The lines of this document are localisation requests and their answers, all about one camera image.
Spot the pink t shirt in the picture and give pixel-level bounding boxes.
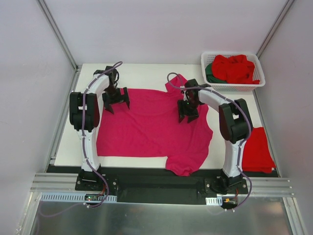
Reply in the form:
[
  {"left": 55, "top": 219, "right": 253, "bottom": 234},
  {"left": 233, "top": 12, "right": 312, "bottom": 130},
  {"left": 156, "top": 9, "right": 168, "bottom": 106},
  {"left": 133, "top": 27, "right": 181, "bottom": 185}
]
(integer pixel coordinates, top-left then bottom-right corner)
[{"left": 96, "top": 75, "right": 213, "bottom": 176}]

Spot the white plastic laundry basket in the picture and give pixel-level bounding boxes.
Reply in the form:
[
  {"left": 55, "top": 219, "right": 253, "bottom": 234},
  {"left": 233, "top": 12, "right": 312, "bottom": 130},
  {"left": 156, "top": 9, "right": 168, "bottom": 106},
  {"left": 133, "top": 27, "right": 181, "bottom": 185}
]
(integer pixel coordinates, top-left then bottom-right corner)
[{"left": 201, "top": 51, "right": 266, "bottom": 92}]

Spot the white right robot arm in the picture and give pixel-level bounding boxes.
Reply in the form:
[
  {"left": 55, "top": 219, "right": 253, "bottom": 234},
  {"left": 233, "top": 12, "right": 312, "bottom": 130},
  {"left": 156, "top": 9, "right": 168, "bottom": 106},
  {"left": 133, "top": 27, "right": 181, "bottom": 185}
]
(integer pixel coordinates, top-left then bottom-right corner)
[{"left": 178, "top": 79, "right": 253, "bottom": 195}]

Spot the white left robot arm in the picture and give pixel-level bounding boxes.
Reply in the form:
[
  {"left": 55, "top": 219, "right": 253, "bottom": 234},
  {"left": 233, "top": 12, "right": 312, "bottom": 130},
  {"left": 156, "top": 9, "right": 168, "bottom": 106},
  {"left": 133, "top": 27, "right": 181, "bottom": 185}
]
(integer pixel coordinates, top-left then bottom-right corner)
[{"left": 69, "top": 61, "right": 130, "bottom": 195}]

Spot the green t shirt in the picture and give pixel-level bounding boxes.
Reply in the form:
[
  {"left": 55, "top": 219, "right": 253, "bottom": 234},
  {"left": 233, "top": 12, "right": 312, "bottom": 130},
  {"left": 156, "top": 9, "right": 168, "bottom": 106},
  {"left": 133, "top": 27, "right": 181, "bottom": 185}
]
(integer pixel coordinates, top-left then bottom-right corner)
[{"left": 205, "top": 63, "right": 227, "bottom": 84}]

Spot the red crumpled t shirt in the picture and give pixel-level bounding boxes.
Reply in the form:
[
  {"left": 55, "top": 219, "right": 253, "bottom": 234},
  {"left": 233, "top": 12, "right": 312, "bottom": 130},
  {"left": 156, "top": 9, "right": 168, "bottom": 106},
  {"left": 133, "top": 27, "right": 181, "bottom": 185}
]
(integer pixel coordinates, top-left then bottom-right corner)
[{"left": 212, "top": 55, "right": 260, "bottom": 85}]

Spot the folded red t shirt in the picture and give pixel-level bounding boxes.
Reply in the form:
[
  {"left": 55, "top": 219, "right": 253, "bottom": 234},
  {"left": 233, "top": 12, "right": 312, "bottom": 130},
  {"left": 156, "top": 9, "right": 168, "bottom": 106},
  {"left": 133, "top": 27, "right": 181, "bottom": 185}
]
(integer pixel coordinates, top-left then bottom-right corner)
[{"left": 242, "top": 127, "right": 276, "bottom": 174}]

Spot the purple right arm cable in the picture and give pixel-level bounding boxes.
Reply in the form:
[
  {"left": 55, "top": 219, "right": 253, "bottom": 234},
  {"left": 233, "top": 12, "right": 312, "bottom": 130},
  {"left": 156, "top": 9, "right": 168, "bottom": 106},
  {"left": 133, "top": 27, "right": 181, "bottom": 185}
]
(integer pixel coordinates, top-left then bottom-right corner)
[{"left": 167, "top": 72, "right": 254, "bottom": 210}]

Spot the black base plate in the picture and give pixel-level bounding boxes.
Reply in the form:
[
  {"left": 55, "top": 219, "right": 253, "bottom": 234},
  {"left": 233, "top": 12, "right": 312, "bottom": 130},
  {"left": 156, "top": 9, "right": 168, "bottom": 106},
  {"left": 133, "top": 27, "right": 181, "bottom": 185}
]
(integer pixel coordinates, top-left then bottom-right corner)
[{"left": 46, "top": 165, "right": 280, "bottom": 205}]

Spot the aluminium frame rail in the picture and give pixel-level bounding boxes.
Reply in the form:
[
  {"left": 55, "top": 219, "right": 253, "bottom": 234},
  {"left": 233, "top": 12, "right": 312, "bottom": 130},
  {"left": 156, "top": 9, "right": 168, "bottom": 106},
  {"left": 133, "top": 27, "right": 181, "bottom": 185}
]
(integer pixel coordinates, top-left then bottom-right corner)
[{"left": 30, "top": 173, "right": 295, "bottom": 205}]

